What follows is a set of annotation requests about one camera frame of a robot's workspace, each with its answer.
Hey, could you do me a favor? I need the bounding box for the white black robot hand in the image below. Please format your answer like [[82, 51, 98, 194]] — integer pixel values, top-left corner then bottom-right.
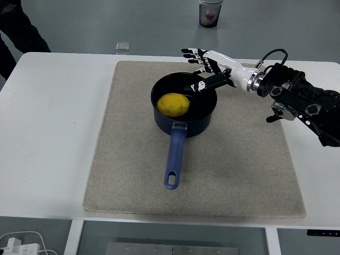
[[181, 47, 256, 92]]

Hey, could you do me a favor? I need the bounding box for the beige fabric mat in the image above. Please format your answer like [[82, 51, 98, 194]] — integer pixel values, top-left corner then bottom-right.
[[82, 60, 306, 219]]

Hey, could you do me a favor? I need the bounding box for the small clear plastic box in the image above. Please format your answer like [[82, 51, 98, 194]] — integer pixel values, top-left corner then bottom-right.
[[115, 41, 131, 56]]

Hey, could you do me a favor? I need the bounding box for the white table leg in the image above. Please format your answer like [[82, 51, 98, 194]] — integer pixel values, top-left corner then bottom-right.
[[63, 219, 85, 255], [265, 227, 282, 255]]

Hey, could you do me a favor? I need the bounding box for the black table control panel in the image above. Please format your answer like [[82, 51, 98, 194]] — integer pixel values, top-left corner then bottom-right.
[[307, 229, 340, 236]]

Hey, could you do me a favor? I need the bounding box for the grey metal plate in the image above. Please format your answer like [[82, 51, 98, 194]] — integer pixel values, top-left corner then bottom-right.
[[106, 242, 240, 255]]

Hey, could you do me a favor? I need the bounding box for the person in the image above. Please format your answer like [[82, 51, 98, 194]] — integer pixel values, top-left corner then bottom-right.
[[0, 0, 52, 82]]

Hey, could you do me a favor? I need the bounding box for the white power strip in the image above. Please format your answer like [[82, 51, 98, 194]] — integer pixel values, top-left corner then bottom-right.
[[0, 237, 40, 255]]

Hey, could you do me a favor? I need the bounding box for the blue pot with handle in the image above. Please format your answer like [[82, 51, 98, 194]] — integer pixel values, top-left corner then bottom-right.
[[150, 72, 218, 190]]

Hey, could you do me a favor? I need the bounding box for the white cable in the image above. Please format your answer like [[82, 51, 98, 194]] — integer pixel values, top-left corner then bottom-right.
[[0, 230, 58, 255]]

